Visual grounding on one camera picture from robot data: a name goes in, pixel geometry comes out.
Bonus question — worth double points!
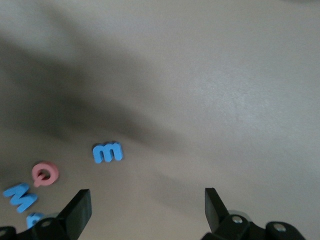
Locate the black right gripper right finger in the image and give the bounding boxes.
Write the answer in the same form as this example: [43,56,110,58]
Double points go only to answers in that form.
[201,187,309,240]

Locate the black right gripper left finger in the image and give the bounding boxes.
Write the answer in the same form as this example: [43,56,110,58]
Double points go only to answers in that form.
[0,189,93,240]

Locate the pinkish red letter Q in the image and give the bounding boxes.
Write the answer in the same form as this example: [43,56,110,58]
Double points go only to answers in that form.
[32,160,60,188]

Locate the blue capital letter M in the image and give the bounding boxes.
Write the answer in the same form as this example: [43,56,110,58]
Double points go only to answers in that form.
[2,182,39,214]

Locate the blue lowercase letter m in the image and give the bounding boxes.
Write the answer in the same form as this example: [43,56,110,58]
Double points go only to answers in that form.
[92,140,124,165]

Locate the blue lowercase letter a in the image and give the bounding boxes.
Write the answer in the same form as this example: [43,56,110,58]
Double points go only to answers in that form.
[25,211,46,230]

